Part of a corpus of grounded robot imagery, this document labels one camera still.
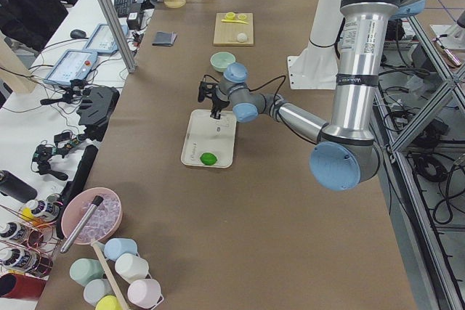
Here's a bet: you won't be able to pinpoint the blue cup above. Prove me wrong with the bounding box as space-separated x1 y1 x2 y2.
104 237 138 261

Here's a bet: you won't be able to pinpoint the grey folded cloth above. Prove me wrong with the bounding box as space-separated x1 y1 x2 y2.
152 31 177 46

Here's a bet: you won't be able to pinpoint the black camera cable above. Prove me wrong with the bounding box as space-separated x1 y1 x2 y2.
201 74 288 99

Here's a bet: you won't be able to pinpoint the pink ice bowl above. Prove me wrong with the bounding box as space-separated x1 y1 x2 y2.
61 187 123 245

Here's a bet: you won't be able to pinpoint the white steamed bun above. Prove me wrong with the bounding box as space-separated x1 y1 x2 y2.
237 33 248 43

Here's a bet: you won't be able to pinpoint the green lime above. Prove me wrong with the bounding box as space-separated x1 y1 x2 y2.
200 152 218 166

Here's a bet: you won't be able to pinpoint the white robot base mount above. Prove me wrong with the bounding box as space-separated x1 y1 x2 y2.
288 0 344 89

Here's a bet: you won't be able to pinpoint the grey cup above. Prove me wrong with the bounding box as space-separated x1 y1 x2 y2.
83 279 114 307

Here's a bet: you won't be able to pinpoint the metal ice tongs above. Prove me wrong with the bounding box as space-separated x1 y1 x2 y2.
60 195 104 253

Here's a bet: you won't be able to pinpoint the mint green bowl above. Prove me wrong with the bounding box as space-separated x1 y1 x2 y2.
210 52 236 73

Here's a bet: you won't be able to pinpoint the aluminium frame post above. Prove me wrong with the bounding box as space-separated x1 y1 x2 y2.
97 0 136 73

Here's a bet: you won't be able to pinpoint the white cup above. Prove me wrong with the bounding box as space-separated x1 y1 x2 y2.
115 253 149 283

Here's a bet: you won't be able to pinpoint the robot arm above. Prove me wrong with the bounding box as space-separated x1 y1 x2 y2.
198 0 426 191

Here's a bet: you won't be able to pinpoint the pink cup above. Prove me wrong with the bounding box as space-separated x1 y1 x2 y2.
127 279 164 309

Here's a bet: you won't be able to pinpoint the beige rabbit tray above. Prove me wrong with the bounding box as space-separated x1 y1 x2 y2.
181 109 237 168

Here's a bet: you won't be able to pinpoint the black computer mouse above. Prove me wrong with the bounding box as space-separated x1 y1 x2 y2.
70 29 87 39

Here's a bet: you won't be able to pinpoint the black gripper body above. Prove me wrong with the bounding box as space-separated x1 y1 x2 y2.
211 88 230 110

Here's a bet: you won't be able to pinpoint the person in black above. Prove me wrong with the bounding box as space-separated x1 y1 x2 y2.
1 0 78 52

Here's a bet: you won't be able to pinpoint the bamboo cutting board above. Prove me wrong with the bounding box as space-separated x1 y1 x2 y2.
213 12 254 46

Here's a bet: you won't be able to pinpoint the yellow cup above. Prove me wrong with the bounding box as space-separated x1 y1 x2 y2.
95 295 122 310

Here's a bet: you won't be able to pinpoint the green cup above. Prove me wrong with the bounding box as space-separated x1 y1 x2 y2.
69 258 105 287

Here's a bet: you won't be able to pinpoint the teach pendant tablet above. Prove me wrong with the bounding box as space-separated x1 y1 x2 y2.
43 49 98 86
84 23 118 55

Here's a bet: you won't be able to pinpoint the yellow plastic knife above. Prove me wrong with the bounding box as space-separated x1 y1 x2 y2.
221 19 249 25

